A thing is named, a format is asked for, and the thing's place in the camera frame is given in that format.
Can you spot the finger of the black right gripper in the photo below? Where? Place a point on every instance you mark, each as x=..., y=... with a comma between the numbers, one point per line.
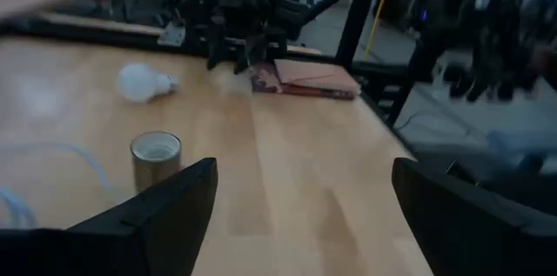
x=243, y=58
x=216, y=49

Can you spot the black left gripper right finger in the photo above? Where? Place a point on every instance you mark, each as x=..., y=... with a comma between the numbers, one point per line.
x=478, y=241

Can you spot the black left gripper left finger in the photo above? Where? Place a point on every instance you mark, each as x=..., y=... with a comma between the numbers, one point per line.
x=130, y=245

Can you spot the white globe lightbulb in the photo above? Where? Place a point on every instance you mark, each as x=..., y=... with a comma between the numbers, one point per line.
x=139, y=82

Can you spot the brass lamp socket base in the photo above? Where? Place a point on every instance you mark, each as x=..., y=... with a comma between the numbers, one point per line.
x=156, y=158

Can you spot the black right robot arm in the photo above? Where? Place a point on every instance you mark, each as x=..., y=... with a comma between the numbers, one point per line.
x=296, y=15

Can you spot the maroon patterned notebook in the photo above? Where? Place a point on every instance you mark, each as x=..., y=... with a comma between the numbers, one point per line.
x=265, y=80

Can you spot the pink notebook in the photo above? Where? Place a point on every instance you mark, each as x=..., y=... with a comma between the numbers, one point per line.
x=313, y=73

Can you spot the silver mounting bracket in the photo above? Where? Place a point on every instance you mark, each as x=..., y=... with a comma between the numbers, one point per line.
x=172, y=34

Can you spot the black aluminium table frame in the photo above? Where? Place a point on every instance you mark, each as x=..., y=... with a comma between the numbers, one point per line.
x=357, y=15

